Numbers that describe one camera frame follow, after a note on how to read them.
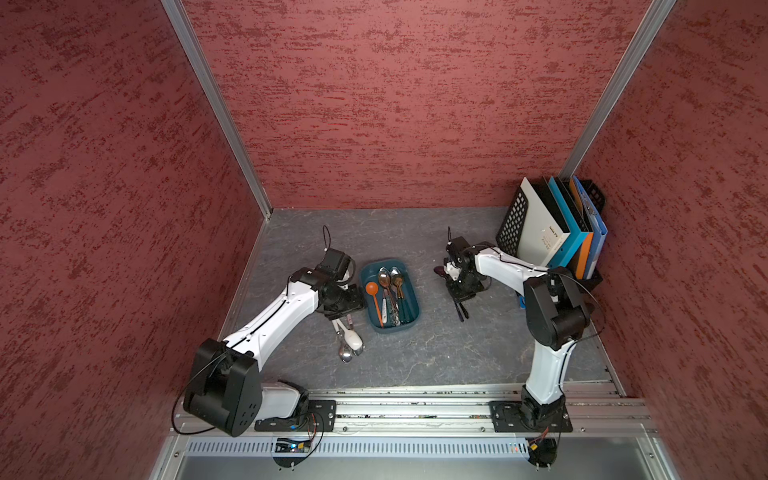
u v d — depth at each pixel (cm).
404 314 90
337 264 67
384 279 97
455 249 81
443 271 95
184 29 73
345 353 85
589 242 79
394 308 92
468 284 82
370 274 97
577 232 76
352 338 85
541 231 82
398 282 99
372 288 97
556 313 51
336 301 70
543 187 87
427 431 74
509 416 74
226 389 41
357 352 85
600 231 77
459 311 93
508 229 102
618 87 84
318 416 76
